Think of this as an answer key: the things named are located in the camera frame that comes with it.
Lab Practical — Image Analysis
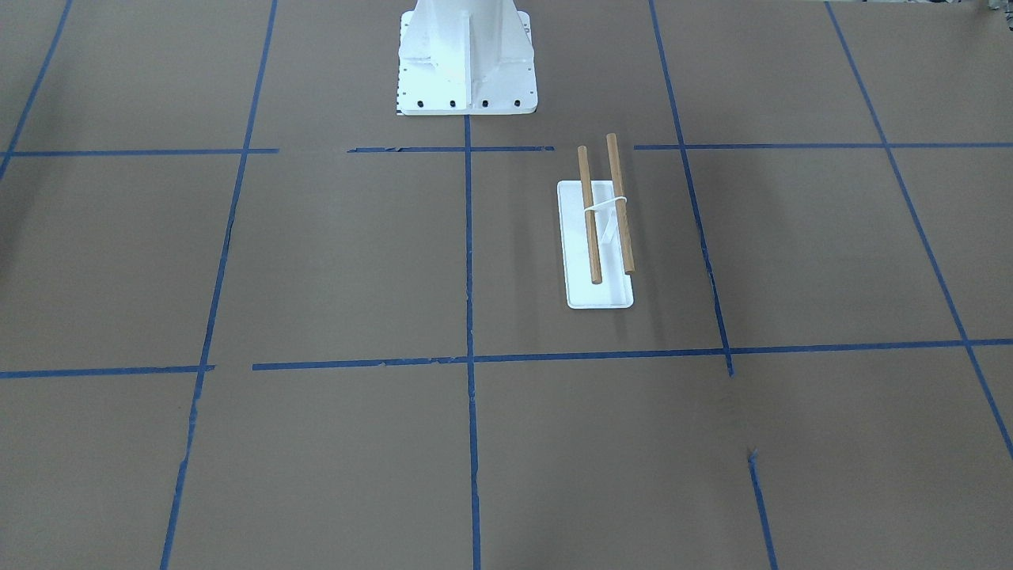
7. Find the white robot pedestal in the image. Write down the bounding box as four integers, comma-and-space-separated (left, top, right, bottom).
396, 1, 539, 116

